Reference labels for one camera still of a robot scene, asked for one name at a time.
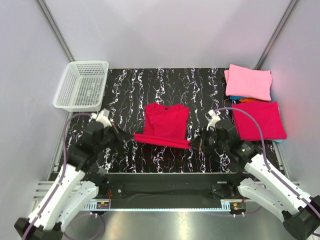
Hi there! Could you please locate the aluminium frame rail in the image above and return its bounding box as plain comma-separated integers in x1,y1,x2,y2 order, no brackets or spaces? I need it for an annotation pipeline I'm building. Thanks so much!
33,181,301,201

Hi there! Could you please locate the crimson t shirt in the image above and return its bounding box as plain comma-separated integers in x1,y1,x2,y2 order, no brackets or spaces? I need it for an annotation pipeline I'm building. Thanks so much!
133,103,191,149
232,101,287,141

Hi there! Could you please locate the folded pink t shirt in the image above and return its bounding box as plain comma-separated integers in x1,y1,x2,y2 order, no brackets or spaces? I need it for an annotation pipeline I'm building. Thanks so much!
224,64,273,102

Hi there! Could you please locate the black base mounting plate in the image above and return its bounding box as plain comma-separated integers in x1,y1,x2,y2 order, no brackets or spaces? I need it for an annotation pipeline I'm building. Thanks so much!
86,173,243,211

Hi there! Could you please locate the black marble pattern mat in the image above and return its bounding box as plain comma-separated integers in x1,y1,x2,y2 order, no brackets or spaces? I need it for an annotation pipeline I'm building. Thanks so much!
51,67,288,181

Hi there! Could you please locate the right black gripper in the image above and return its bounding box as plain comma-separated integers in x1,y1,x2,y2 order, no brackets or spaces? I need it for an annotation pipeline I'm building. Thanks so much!
188,126,229,152

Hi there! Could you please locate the white plastic basket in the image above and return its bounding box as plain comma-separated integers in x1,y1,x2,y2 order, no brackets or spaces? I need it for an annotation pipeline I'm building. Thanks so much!
53,60,109,113

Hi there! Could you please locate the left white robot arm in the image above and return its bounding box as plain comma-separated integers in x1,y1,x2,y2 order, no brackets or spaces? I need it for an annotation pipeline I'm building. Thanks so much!
14,121,133,240

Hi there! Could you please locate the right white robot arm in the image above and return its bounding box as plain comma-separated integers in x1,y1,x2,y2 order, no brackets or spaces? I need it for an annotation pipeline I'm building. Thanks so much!
189,126,320,240

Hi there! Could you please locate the folded blue t shirt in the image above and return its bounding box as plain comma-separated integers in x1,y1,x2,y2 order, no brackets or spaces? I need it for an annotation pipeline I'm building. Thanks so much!
229,96,245,101

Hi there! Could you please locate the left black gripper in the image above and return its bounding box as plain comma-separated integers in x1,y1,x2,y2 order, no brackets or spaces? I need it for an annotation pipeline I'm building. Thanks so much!
95,120,135,152

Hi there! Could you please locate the folded cyan t shirt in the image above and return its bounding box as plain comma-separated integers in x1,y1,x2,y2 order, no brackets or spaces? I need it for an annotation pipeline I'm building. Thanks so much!
272,139,284,143

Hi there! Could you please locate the folded orange t shirt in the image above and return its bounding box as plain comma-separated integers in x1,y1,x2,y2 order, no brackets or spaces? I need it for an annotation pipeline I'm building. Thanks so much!
239,98,259,103

